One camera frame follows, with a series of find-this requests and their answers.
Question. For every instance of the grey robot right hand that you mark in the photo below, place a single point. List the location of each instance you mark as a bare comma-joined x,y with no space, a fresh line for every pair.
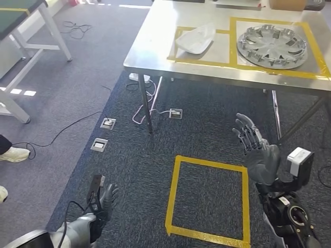
264,164

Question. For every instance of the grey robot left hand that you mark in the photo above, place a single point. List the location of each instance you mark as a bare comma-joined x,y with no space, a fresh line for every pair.
108,202

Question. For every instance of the white plastic shell part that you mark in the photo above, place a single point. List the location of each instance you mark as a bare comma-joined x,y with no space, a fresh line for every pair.
196,39

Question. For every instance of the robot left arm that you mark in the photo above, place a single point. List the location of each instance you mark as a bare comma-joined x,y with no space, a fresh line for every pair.
77,232

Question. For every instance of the stainless steel workbench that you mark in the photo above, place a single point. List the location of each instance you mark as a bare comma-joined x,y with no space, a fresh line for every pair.
155,34

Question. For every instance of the metal floor socket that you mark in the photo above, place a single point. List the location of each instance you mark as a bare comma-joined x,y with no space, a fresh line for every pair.
99,145
175,114
108,124

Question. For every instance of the grey wheel cover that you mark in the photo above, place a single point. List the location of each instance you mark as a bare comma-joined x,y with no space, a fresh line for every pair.
269,44

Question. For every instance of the white power strip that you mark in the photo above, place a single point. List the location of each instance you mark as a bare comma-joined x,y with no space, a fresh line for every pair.
134,77

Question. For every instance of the person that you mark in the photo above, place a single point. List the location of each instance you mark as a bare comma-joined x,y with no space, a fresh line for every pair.
14,154

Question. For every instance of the grey flat bar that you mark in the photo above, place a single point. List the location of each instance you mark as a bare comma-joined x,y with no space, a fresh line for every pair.
237,6

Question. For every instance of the brown cardboard box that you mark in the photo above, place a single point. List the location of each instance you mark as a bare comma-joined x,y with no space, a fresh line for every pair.
286,4

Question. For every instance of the white desk green top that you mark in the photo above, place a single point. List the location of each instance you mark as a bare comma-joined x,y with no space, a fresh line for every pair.
15,13

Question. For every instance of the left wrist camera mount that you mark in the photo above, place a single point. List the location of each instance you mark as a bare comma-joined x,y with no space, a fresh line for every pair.
94,190

